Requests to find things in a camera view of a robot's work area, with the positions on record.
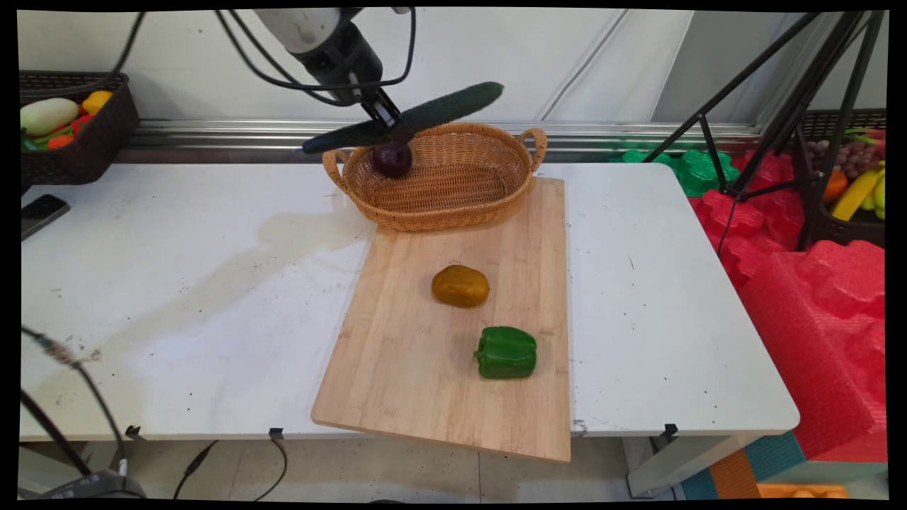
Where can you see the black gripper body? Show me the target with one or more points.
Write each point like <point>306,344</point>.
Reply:
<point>344,64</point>

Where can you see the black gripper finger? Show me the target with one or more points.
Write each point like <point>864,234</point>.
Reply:
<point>402,133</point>
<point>382,112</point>

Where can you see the dark green cucumber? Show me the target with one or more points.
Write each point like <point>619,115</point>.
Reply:
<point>439,110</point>

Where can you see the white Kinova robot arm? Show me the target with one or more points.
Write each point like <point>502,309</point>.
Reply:
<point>301,28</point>

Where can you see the purple red onion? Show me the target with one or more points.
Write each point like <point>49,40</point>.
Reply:
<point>392,160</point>

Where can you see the woven wicker basket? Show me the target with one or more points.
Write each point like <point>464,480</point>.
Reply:
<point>453,188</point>

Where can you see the brown potato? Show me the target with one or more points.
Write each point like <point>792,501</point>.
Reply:
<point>460,285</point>

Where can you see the wooden cutting board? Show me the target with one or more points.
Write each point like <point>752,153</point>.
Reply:
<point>453,333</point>

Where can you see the green bell pepper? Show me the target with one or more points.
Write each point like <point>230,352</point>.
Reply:
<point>506,352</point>

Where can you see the yellow bell pepper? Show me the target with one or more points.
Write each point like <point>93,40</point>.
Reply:
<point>97,102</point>

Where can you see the dark brown woven vegetable basket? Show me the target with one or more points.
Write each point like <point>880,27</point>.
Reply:
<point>92,152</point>

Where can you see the red pepper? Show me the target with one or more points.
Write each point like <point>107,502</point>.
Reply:
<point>82,122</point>

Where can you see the orange carrot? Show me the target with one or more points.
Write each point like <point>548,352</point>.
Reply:
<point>60,141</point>

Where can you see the white eggplant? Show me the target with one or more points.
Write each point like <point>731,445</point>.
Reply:
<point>48,115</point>

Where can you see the black table clip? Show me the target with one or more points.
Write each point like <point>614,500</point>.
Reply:
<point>670,430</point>
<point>277,433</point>
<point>134,432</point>

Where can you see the black smartphone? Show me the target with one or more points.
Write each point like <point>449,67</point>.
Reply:
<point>41,212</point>

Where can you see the black tripod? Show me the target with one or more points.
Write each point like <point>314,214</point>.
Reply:
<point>793,106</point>

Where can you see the white table leg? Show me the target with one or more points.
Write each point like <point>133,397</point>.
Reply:
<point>680,464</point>

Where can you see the orange fruit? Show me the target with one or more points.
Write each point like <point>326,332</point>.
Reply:
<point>835,187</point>

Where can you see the purple grapes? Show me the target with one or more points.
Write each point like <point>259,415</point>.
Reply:
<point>850,157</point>

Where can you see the dark woven fruit basket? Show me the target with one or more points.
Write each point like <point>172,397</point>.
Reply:
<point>843,227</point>

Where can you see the red foam block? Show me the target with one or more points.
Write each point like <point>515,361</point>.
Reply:
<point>815,319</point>

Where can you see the yellow banana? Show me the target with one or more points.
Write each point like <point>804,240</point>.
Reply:
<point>856,195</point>

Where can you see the grey metal stand base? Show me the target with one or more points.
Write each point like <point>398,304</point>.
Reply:
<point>92,487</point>

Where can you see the teal orange floor mat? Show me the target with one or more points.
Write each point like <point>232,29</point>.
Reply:
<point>751,471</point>

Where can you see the metal wall rail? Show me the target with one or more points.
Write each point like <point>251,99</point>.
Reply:
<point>567,133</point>

